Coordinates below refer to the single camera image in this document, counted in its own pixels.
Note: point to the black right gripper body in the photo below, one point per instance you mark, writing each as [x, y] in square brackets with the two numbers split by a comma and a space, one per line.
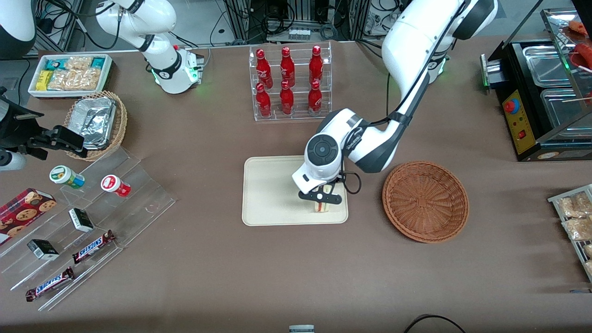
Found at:
[17, 131]

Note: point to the triangular sandwich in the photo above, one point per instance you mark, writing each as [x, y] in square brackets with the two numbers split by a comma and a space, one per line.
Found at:
[323, 208]

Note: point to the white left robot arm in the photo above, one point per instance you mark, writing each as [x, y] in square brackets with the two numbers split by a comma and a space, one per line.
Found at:
[416, 37]

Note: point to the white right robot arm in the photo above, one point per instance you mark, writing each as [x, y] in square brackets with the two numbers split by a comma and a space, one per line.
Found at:
[157, 18]

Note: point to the cream plastic tray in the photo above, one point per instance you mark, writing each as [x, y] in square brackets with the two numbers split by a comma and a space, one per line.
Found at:
[268, 194]

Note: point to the brown wicker basket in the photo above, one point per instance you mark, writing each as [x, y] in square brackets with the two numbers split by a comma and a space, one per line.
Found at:
[425, 203]

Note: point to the light wicker basket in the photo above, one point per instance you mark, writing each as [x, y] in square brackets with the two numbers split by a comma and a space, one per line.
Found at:
[121, 120]

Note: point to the yellow snack packet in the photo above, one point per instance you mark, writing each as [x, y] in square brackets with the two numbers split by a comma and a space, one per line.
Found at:
[44, 81]

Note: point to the white plastic bin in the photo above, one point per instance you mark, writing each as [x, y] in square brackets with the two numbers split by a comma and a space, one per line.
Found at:
[69, 94]

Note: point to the green lid cup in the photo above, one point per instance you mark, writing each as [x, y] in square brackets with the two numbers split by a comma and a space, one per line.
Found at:
[64, 175]

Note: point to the teal snack packet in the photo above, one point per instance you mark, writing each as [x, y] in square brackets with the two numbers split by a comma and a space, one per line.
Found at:
[98, 62]
[54, 64]

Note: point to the clear acrylic bottle rack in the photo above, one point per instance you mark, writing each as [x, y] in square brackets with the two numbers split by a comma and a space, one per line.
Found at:
[300, 115]

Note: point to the clear cracker bag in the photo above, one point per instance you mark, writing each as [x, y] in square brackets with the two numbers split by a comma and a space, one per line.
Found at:
[78, 63]
[74, 79]

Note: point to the stacked foil trays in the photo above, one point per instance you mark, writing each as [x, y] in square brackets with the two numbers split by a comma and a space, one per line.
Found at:
[95, 120]

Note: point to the red cookie box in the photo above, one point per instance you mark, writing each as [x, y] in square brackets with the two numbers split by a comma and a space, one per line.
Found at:
[23, 212]

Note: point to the red drink bottle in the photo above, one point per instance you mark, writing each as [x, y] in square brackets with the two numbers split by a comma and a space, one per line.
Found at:
[286, 101]
[263, 69]
[316, 64]
[315, 100]
[287, 67]
[263, 102]

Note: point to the small black box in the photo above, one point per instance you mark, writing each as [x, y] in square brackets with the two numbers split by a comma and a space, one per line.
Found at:
[81, 220]
[42, 249]

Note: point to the red lid cup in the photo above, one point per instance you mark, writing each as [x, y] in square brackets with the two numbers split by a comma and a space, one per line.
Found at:
[113, 184]

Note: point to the grey object at table edge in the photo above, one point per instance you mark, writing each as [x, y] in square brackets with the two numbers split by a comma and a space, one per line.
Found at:
[301, 329]

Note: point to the Snickers bar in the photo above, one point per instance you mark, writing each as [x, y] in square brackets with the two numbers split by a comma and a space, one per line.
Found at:
[92, 247]
[50, 284]

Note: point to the clear acrylic stepped stand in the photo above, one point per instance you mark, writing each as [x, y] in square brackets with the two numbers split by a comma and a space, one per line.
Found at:
[138, 199]

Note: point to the grey power strip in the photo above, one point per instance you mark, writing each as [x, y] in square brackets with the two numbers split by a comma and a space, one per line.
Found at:
[299, 34]

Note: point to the black food warmer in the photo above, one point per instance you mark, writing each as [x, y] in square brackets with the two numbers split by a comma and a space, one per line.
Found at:
[532, 138]

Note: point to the clear pastry bag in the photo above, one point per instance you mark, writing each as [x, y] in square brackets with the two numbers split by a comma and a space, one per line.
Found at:
[573, 206]
[578, 229]

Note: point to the steel warmer pan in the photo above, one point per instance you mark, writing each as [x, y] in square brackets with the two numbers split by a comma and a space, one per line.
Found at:
[545, 64]
[562, 108]

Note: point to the red sausage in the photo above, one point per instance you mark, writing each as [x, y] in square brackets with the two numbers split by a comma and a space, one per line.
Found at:
[585, 55]

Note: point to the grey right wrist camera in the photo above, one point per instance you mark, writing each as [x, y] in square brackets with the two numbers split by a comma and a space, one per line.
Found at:
[11, 161]

